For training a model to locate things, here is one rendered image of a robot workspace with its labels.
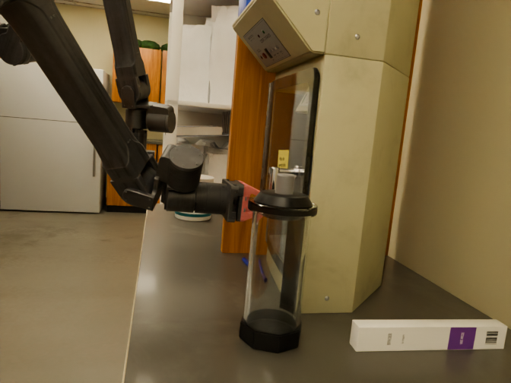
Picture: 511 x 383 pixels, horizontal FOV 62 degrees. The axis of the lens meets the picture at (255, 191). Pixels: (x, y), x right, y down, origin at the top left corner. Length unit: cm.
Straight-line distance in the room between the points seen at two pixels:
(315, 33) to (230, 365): 54
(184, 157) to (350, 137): 30
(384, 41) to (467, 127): 39
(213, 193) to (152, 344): 26
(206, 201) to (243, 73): 45
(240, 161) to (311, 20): 46
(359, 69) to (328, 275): 38
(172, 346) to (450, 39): 97
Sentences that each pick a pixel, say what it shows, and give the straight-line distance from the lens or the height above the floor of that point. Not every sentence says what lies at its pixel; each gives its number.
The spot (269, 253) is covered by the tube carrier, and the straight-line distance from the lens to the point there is 64.
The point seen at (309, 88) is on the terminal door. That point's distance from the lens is 78.
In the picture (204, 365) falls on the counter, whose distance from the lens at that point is 65.
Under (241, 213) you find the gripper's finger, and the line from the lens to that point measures 76.
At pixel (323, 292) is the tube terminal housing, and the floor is 98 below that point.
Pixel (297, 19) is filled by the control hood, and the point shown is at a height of 146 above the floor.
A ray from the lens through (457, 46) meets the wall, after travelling 120.
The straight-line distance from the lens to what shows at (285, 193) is 65.
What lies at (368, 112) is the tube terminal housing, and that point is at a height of 132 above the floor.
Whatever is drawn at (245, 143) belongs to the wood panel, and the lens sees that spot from 110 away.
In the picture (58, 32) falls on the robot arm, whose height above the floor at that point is 138.
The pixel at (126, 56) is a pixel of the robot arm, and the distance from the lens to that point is 112.
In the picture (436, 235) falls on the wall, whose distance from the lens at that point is 118.
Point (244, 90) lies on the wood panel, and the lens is 110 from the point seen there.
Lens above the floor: 128
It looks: 9 degrees down
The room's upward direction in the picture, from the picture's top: 5 degrees clockwise
